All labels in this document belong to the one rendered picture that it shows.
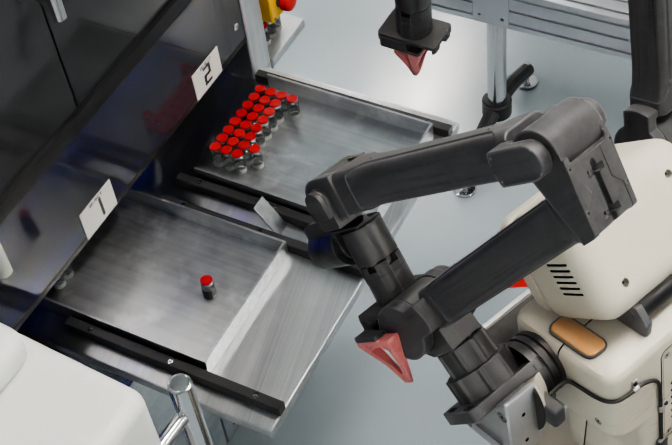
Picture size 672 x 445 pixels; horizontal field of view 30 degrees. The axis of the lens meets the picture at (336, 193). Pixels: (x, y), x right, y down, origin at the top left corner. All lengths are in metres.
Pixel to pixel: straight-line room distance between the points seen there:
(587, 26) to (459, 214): 0.61
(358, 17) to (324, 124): 1.59
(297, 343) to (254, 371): 0.08
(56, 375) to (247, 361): 0.81
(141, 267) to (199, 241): 0.11
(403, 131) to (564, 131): 1.05
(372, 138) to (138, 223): 0.44
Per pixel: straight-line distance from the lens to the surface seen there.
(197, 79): 2.20
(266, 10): 2.37
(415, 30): 1.97
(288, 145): 2.26
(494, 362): 1.53
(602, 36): 3.04
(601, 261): 1.48
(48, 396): 1.19
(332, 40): 3.79
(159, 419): 2.50
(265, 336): 2.01
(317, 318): 2.01
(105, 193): 2.05
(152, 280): 2.11
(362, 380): 2.99
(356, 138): 2.26
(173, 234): 2.17
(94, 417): 1.17
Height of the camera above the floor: 2.50
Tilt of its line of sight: 48 degrees down
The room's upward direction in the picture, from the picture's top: 8 degrees counter-clockwise
